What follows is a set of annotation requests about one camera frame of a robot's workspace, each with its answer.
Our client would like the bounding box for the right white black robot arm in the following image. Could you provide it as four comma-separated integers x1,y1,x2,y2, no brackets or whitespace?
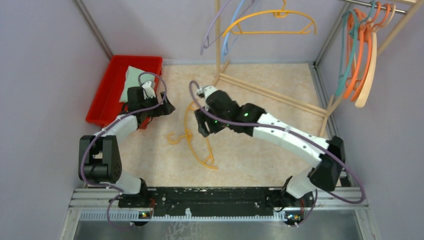
194,85,346,206

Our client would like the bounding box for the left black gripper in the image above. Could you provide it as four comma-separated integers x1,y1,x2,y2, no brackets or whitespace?
140,91,175,118

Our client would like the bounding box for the beige plastic hanger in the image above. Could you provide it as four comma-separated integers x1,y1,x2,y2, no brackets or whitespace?
354,3,396,108

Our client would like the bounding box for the light green folded cloth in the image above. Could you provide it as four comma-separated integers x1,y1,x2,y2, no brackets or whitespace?
119,65,145,103

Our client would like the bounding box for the teal plastic hanger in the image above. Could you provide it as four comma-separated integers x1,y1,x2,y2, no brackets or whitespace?
335,0,376,98

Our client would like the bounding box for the lilac plastic hanger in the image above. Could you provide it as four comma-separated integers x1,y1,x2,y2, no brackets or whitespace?
199,0,259,56

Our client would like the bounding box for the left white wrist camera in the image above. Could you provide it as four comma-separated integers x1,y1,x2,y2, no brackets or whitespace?
141,80,156,100

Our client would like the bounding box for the light blue plastic hanger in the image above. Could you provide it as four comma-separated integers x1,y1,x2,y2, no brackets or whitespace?
220,0,263,63

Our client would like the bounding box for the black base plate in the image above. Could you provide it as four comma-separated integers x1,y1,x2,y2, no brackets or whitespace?
118,186,316,218

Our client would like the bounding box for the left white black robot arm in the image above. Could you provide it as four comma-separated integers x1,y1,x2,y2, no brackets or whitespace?
78,86,176,207

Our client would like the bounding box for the orange plastic hanger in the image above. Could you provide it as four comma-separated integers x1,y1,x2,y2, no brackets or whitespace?
337,0,382,107
345,1,388,103

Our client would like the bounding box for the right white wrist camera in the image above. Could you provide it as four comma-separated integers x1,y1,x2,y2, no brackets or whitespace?
196,85,218,100

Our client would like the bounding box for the red plastic tray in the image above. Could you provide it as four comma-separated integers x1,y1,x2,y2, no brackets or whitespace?
85,55,163,128

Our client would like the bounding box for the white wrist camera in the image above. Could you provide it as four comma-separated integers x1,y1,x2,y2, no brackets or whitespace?
196,85,218,100
141,80,156,100

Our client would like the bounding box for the wooden clothes rack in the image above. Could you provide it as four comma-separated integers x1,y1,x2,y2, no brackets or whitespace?
215,0,424,136

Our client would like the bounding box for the aluminium frame rail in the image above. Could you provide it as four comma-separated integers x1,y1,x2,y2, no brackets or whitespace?
69,187,369,222

